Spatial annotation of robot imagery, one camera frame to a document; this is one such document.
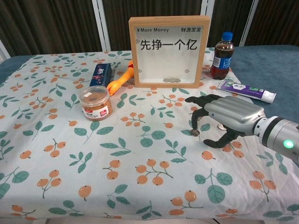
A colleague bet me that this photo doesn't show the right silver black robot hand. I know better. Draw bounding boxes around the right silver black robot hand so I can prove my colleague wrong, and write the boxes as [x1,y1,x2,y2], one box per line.
[185,94,267,149]

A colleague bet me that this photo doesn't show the purple white toothpaste tube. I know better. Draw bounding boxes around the purple white toothpaste tube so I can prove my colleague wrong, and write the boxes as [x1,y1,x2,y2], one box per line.
[216,79,277,104]

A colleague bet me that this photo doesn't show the cola bottle blue cap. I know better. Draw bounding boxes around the cola bottle blue cap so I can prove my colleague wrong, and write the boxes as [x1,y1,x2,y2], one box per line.
[210,32,235,80]

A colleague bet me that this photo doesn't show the dark ribbed partition panel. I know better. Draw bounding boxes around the dark ribbed partition panel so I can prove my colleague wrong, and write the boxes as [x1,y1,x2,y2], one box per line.
[102,0,207,51]
[0,0,103,58]
[207,0,252,49]
[244,0,299,46]

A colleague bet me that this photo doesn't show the floral orange fruit tablecloth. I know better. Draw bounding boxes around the floral orange fruit tablecloth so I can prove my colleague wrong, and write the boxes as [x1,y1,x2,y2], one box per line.
[0,48,299,221]

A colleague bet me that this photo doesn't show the yellow rubber chicken toy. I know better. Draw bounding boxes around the yellow rubber chicken toy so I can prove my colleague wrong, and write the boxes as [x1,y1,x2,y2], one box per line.
[107,59,135,97]

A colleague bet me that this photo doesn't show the dark blue rectangular box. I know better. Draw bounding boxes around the dark blue rectangular box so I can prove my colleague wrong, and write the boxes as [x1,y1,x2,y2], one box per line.
[89,63,115,88]

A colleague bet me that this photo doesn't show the clear jar brown contents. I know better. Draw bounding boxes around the clear jar brown contents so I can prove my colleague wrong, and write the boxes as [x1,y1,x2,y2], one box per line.
[78,85,113,121]

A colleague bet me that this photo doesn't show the wooden coin box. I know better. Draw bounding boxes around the wooden coin box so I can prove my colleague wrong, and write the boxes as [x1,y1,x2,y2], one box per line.
[128,15,211,89]

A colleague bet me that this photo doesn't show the white partition frame post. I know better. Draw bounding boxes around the white partition frame post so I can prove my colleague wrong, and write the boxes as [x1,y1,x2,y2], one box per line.
[0,39,11,63]
[239,0,256,47]
[200,0,215,49]
[92,0,111,51]

